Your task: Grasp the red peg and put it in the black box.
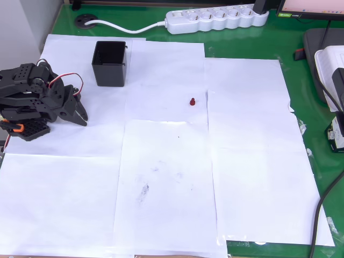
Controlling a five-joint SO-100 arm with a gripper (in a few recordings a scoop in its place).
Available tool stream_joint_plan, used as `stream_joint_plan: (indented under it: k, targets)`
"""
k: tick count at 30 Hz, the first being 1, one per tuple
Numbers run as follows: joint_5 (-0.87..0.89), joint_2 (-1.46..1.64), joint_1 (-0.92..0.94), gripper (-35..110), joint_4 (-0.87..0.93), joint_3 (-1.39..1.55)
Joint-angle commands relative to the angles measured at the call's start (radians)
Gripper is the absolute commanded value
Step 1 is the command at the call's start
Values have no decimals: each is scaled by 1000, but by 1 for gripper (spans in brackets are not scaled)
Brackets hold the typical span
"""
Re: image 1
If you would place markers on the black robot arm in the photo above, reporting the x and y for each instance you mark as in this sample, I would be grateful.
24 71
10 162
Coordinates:
24 72

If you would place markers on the black square plastic cup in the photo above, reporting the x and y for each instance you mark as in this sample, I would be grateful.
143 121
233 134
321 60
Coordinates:
110 75

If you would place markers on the white power strip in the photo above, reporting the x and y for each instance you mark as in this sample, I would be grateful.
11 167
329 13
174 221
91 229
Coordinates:
215 21

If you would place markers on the dark grey pad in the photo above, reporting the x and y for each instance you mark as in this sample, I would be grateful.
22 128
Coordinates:
313 40

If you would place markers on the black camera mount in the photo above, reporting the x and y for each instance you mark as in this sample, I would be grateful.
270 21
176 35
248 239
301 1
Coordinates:
339 80

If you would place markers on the green desk mat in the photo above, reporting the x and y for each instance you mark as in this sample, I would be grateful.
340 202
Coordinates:
242 45

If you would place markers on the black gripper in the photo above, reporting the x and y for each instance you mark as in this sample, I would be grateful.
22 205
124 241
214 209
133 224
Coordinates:
70 107

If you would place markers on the white paper sheet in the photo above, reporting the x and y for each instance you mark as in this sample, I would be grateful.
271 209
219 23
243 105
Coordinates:
166 67
166 215
80 139
53 209
67 48
242 80
268 201

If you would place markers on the black desk clamp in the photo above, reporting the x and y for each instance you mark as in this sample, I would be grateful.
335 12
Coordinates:
76 4

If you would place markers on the black power plug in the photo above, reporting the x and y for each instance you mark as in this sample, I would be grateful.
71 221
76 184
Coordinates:
260 5

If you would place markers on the white plastic container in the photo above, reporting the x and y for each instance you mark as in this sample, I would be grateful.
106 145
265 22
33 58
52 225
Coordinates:
330 59

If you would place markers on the computer monitor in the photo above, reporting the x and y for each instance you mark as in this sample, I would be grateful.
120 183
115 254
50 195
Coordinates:
309 6

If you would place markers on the small red object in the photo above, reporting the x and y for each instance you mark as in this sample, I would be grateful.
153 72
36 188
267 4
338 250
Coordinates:
192 102

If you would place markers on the black red usb stick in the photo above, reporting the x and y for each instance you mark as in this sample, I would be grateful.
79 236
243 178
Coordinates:
299 55

